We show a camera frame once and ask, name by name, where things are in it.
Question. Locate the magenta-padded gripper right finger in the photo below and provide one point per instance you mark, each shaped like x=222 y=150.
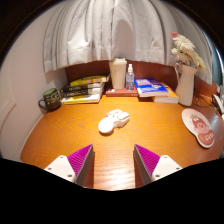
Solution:
x=166 y=165

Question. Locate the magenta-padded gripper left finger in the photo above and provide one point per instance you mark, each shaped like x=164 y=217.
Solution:
x=59 y=165

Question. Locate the white computer mouse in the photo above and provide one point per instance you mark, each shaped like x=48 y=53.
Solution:
x=106 y=126

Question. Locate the pink cartoon mouse pad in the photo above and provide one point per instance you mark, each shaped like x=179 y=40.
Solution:
x=196 y=125

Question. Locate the dark green mug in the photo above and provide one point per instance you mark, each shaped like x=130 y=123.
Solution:
x=51 y=98

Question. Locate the black and white book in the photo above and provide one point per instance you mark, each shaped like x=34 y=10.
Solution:
x=83 y=92

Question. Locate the blue book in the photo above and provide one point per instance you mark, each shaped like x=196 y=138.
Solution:
x=148 y=86

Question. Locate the silver laptop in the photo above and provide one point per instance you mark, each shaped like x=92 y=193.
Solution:
x=218 y=101

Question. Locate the white pitcher vase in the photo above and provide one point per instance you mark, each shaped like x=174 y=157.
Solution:
x=185 y=85

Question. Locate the dark red book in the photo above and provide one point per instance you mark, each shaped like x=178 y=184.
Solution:
x=120 y=92

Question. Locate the yellow and black book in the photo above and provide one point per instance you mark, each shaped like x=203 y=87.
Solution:
x=88 y=80

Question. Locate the clear spray bottle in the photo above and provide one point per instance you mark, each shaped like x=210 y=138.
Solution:
x=130 y=81

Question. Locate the cream lidded tumbler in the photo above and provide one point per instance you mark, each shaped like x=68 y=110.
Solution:
x=117 y=75

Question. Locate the window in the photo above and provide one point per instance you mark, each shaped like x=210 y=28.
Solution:
x=218 y=70

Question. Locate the white flower bouquet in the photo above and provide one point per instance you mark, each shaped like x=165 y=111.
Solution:
x=183 y=45

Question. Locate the white pleated curtain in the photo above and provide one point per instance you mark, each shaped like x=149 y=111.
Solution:
x=110 y=30

